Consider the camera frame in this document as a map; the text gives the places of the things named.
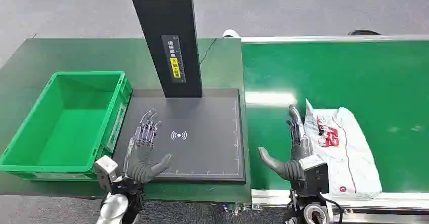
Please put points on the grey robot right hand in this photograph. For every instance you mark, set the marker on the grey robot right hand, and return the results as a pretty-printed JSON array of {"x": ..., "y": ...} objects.
[{"x": 296, "y": 150}]

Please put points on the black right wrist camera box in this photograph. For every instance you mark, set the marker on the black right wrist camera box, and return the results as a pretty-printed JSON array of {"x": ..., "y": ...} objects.
[{"x": 315, "y": 175}]

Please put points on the metal bracket with bolts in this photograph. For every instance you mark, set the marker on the metal bracket with bolts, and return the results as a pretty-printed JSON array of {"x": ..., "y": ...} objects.
[{"x": 239, "y": 208}]

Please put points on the green plastic crate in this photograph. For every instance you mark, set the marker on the green plastic crate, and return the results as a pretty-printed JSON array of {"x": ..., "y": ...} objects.
[{"x": 67, "y": 125}]

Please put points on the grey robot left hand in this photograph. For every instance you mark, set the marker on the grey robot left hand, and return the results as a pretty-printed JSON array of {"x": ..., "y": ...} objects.
[{"x": 140, "y": 164}]

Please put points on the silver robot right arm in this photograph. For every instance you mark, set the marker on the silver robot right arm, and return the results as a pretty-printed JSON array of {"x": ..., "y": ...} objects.
[{"x": 313, "y": 212}]

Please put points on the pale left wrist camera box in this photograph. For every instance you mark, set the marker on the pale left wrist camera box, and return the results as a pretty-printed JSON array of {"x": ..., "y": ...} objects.
[{"x": 105, "y": 170}]

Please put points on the green conveyor belt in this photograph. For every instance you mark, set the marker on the green conveyor belt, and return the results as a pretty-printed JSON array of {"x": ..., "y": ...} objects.
[{"x": 335, "y": 78}]

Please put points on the white conveyor end roller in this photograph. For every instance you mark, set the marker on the white conveyor end roller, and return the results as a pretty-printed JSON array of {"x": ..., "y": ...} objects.
[{"x": 230, "y": 34}]

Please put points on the white plastic parcel bag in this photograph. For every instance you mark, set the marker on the white plastic parcel bag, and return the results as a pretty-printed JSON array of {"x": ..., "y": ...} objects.
[{"x": 352, "y": 155}]

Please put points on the dark round object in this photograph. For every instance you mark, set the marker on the dark round object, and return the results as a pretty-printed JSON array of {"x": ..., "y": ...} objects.
[{"x": 363, "y": 33}]

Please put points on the black scanner base plate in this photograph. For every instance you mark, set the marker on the black scanner base plate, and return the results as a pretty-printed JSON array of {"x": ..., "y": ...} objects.
[{"x": 204, "y": 148}]

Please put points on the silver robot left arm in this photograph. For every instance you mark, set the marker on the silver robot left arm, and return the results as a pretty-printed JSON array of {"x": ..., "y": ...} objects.
[{"x": 114, "y": 207}]

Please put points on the black and yellow warning label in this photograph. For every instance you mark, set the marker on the black and yellow warning label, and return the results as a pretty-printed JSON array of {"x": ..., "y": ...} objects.
[{"x": 175, "y": 60}]

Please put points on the black scanner pillar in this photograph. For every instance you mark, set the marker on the black scanner pillar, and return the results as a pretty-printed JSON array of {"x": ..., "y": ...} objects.
[{"x": 167, "y": 18}]

